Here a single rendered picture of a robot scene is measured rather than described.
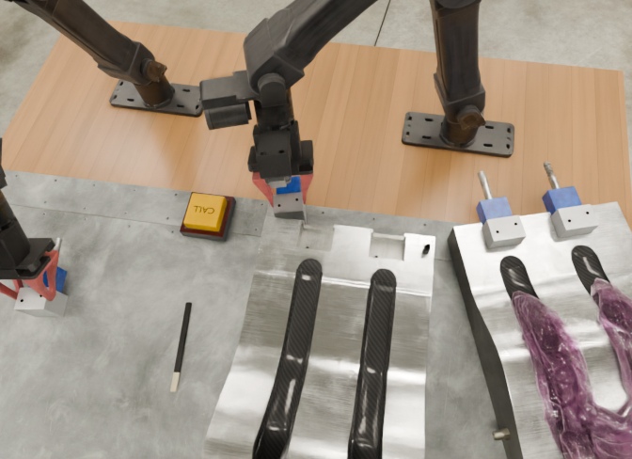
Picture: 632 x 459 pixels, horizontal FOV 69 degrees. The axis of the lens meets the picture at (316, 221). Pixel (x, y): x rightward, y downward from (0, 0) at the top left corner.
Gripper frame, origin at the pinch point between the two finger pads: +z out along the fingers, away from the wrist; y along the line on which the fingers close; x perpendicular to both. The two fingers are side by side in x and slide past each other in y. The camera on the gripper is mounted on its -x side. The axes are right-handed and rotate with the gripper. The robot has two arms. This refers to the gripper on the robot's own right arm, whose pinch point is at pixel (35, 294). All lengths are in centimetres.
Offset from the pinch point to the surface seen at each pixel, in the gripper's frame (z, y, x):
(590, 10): 1, 156, 171
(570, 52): 12, 143, 151
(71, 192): -6.3, -1.9, 20.8
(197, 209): -6.6, 24.6, 13.8
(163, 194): -5.9, 16.2, 20.1
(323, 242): -5.1, 46.5, 6.0
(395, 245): -5, 58, 5
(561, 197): -9, 84, 12
